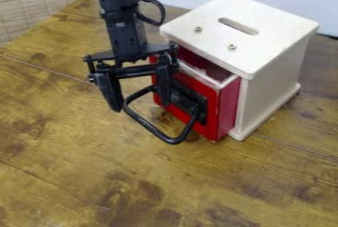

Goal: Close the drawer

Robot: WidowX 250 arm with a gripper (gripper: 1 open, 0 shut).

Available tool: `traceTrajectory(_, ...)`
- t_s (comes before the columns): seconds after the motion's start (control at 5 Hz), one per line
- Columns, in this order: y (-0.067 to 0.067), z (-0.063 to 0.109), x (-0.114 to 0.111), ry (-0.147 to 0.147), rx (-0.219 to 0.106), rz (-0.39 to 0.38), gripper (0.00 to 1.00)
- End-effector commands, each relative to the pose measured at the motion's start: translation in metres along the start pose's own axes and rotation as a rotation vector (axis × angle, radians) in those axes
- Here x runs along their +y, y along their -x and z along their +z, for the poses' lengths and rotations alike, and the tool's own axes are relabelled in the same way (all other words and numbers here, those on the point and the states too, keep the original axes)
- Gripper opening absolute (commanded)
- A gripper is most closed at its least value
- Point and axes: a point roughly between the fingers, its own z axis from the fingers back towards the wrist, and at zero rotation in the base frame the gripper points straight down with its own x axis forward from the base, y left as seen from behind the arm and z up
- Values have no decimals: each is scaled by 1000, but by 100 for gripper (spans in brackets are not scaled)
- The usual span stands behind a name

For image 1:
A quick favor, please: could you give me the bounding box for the white wooden box cabinet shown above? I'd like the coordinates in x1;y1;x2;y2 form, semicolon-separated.
160;0;318;140

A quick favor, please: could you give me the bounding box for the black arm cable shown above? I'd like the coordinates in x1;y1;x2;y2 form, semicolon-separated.
135;0;167;28

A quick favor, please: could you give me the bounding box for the red drawer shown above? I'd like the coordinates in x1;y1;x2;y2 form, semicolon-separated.
150;42;243;142

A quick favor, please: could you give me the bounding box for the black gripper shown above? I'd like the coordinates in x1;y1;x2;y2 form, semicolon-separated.
83;11;178;112

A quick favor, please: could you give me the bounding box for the black metal drawer handle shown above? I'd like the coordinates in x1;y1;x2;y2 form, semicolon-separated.
123;80;207;145

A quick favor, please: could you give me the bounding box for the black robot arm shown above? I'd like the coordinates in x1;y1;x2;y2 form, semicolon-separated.
83;0;178;112

